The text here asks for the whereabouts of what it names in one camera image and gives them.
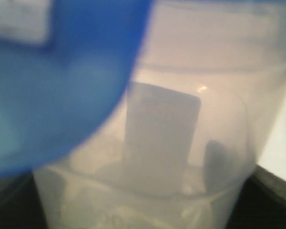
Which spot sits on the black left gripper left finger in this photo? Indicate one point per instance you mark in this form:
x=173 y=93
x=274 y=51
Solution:
x=20 y=206

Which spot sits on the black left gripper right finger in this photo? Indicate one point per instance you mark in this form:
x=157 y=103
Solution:
x=261 y=204

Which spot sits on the clear plastic tall container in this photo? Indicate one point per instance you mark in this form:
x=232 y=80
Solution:
x=190 y=127

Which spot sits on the blue plastic snap lid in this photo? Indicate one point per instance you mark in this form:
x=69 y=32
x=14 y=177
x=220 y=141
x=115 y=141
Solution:
x=64 y=66

